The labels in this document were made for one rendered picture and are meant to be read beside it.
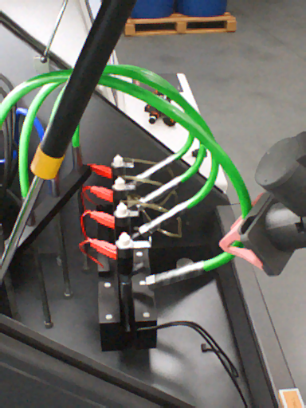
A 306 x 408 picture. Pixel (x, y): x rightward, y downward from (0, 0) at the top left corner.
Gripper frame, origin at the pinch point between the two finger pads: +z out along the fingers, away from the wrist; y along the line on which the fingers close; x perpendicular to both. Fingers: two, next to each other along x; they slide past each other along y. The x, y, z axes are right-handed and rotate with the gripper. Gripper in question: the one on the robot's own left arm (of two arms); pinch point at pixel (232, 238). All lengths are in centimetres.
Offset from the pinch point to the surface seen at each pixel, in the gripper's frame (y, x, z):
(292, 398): 4.8, 27.8, 7.0
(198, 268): 3.7, 1.2, 5.3
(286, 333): -67, 97, 102
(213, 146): -0.7, -12.2, -7.2
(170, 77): -82, -14, 80
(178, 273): 4.9, 0.6, 8.2
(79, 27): -25, -37, 29
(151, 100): 0.6, -20.6, -5.5
